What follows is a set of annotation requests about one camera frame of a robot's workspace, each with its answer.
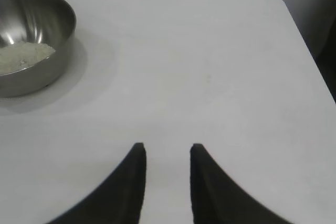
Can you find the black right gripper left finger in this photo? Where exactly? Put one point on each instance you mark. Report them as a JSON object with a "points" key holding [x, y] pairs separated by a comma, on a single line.
{"points": [[123, 195]]}

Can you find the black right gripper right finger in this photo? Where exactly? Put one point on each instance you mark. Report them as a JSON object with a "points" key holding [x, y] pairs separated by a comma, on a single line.
{"points": [[215, 197]]}

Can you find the white uncooked rice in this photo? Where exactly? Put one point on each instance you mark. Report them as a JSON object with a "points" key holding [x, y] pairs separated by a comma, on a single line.
{"points": [[23, 57]]}

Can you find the stainless steel mixing bowl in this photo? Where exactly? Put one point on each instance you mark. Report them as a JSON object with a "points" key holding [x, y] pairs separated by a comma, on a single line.
{"points": [[34, 14]]}

